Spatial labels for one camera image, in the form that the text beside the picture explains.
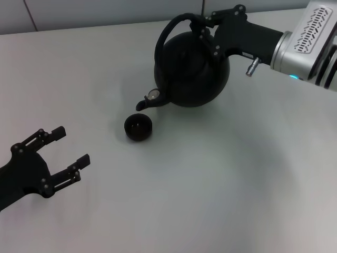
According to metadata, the black round teapot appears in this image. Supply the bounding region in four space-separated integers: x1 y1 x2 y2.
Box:
135 13 231 111

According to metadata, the small black teacup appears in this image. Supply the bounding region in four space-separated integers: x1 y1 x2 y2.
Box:
124 112 153 142

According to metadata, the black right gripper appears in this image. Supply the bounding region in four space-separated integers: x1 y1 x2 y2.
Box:
189 4 284 64

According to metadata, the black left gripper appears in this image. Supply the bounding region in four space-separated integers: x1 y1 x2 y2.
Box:
0 126 91 212

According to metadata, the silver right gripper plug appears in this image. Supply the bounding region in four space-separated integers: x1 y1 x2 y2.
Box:
246 57 261 77

